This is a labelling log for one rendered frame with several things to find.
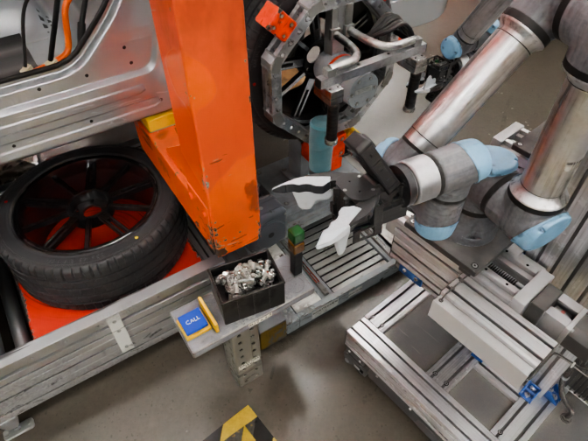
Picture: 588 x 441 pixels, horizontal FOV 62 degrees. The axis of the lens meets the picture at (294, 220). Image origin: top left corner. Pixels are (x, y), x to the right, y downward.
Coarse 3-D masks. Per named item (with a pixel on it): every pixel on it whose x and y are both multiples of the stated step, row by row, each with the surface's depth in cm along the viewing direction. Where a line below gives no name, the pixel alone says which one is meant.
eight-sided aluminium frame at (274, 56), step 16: (304, 0) 151; (320, 0) 149; (336, 0) 154; (352, 0) 156; (368, 0) 160; (304, 16) 150; (272, 48) 156; (288, 48) 154; (272, 64) 154; (272, 80) 158; (384, 80) 188; (272, 96) 163; (272, 112) 167; (352, 112) 194; (288, 128) 176; (304, 128) 187
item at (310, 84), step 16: (368, 16) 178; (320, 32) 170; (304, 48) 171; (320, 48) 180; (368, 48) 188; (288, 64) 173; (304, 64) 181; (304, 80) 182; (288, 96) 203; (304, 96) 186; (288, 112) 191; (304, 112) 196; (320, 112) 196
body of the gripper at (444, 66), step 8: (432, 56) 170; (440, 56) 170; (432, 64) 168; (440, 64) 166; (448, 64) 166; (456, 64) 172; (432, 72) 169; (440, 72) 166; (448, 72) 169; (456, 72) 173; (440, 80) 169
